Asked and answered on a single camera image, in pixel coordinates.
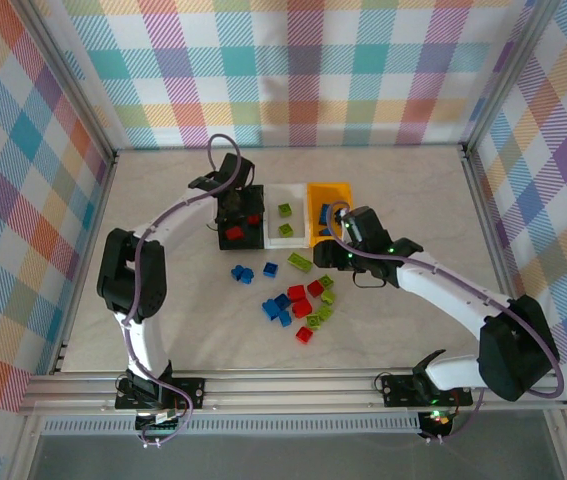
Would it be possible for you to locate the aluminium side rail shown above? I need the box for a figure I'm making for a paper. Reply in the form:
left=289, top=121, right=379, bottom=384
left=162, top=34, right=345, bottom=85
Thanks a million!
left=48, top=152, right=119, bottom=376
left=459, top=144, right=539, bottom=371

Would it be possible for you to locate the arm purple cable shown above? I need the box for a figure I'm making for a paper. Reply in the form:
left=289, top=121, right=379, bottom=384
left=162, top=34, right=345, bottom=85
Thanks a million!
left=326, top=200, right=564, bottom=446
left=125, top=133, right=242, bottom=450

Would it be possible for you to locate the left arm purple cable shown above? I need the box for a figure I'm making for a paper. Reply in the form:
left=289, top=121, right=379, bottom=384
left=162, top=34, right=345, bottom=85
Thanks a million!
left=125, top=133, right=242, bottom=450

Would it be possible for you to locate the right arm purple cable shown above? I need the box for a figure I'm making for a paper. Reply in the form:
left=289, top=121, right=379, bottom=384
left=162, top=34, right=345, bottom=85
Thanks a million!
left=326, top=200, right=564, bottom=446

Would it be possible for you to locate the black plastic container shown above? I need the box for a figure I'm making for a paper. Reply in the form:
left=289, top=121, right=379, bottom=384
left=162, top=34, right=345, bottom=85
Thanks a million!
left=216, top=184, right=267, bottom=251

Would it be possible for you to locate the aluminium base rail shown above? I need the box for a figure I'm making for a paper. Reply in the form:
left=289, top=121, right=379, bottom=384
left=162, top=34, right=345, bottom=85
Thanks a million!
left=18, top=368, right=567, bottom=417

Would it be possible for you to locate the white plastic container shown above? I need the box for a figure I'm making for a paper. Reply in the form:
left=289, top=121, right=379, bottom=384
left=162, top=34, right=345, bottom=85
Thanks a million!
left=262, top=182, right=311, bottom=250

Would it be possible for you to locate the grey slotted cable duct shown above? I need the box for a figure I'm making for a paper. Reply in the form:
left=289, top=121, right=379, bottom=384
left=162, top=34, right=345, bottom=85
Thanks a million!
left=41, top=417, right=423, bottom=437

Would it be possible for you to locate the long green lego brick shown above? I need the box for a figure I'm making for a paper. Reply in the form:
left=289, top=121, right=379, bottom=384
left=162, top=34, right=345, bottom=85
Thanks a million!
left=286, top=252, right=315, bottom=273

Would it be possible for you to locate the aluminium corner post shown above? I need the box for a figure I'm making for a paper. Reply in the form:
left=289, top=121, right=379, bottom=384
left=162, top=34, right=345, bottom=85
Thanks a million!
left=460, top=0, right=564, bottom=161
left=12, top=0, right=118, bottom=166

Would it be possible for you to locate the aluminium frame leg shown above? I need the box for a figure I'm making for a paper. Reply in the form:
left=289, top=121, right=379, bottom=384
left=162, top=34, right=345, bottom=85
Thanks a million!
left=544, top=409, right=567, bottom=480
left=10, top=413, right=47, bottom=480

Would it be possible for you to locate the orange plastic container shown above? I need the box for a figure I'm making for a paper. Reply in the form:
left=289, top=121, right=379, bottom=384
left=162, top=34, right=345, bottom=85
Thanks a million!
left=306, top=181, right=355, bottom=248

